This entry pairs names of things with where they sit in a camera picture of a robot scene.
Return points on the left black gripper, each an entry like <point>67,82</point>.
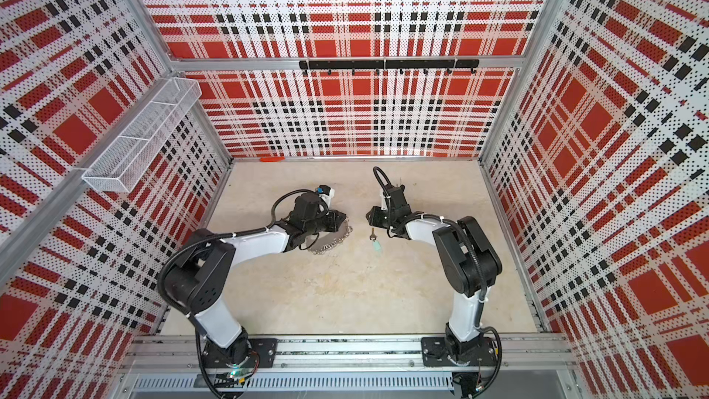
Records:
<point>334,215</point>

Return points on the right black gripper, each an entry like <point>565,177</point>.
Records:
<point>375,219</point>

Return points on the grey key organizer red handle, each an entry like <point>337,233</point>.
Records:
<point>331,240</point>

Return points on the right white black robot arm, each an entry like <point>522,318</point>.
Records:
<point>469,262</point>

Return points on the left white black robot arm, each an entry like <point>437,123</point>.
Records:
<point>192,280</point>

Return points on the small key with teal tag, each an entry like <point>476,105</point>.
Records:
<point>374,241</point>

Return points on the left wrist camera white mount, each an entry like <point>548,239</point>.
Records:
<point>326,193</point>

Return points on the red strip at wall base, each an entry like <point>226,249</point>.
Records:
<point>274,159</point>

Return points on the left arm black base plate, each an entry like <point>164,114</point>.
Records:
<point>260,352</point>

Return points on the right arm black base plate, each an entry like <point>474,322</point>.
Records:
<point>437,352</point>

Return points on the black hook rail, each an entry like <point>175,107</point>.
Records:
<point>396,64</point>

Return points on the white wire mesh basket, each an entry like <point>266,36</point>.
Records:
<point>124,162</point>

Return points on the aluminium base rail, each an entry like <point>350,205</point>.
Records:
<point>391,365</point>

